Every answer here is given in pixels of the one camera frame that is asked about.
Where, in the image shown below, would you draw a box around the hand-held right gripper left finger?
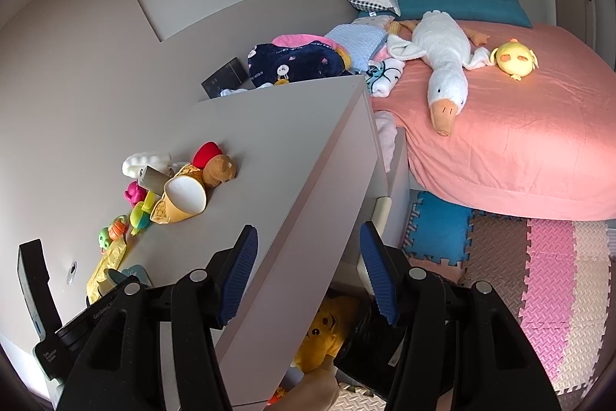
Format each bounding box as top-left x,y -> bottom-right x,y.
53,225 -> 259,411

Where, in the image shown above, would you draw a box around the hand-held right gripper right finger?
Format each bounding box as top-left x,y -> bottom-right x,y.
358,221 -> 561,411

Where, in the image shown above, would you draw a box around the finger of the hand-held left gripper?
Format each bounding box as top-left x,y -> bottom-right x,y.
17,239 -> 62,341

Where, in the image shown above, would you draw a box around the yellow-green plastic elephant toy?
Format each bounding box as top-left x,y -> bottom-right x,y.
129,192 -> 162,237

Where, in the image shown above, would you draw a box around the grey cardboard tube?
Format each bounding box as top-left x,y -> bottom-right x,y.
139,165 -> 169,193

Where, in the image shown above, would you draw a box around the yellow bear plush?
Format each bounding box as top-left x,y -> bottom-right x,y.
293,295 -> 362,373

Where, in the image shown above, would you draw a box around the yellow packet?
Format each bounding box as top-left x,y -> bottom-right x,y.
87,242 -> 128,301

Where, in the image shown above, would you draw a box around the yellow paper cup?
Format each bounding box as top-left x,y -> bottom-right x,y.
150,164 -> 208,224

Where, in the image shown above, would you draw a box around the brown bear plush red heart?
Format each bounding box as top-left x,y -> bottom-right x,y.
192,141 -> 238,188

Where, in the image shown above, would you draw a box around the interlocking foam floor mats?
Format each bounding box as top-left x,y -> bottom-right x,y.
334,190 -> 614,411

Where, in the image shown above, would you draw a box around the pink toy figure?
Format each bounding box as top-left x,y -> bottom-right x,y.
124,181 -> 147,207

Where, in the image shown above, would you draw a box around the grey dresser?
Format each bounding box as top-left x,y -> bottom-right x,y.
45,75 -> 390,411

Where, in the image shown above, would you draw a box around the pale pink cloth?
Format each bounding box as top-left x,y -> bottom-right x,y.
374,111 -> 398,173

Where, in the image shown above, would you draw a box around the black box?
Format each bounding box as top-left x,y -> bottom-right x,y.
201,57 -> 253,99

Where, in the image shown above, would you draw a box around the white printed cloth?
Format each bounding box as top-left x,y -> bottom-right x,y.
366,59 -> 405,99

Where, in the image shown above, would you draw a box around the bed with pink sheet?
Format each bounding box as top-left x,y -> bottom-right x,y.
373,18 -> 616,248

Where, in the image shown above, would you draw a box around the navy printed blanket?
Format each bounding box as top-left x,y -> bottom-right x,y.
248,42 -> 352,85

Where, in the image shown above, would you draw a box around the white goose plush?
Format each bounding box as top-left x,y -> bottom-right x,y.
387,10 -> 496,137

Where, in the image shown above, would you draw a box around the light blue blanket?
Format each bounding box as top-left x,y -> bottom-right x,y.
325,24 -> 388,70

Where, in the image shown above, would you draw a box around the yellow chick plush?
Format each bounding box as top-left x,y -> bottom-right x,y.
491,39 -> 540,82

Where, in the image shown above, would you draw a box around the teal pillow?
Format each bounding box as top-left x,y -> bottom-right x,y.
397,0 -> 532,29

